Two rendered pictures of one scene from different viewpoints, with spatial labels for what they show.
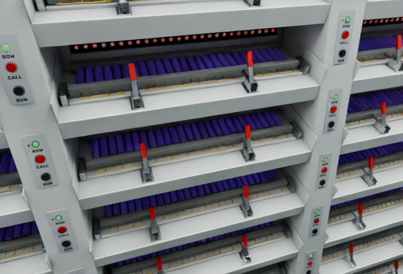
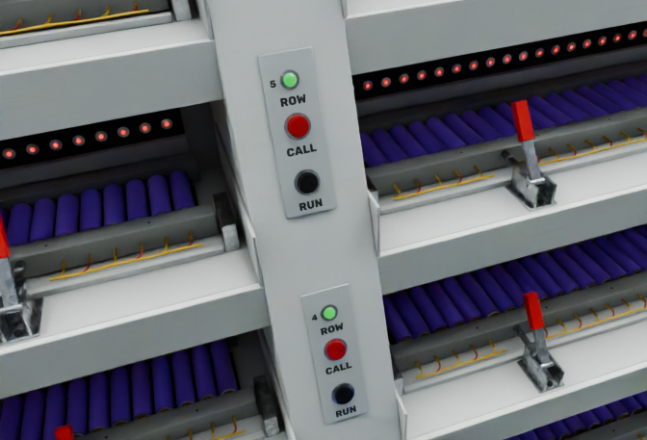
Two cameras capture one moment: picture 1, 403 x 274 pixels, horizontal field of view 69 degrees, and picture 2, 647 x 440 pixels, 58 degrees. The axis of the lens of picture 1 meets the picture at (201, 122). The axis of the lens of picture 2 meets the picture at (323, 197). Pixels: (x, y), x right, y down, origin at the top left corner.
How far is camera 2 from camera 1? 53 cm
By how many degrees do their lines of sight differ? 8
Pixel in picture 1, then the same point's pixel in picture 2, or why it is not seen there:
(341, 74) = not seen: outside the picture
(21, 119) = not seen: outside the picture
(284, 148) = (169, 284)
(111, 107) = not seen: outside the picture
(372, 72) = not seen: outside the picture
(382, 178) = (591, 360)
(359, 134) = (453, 217)
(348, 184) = (470, 390)
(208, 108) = not seen: outside the picture
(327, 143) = (319, 254)
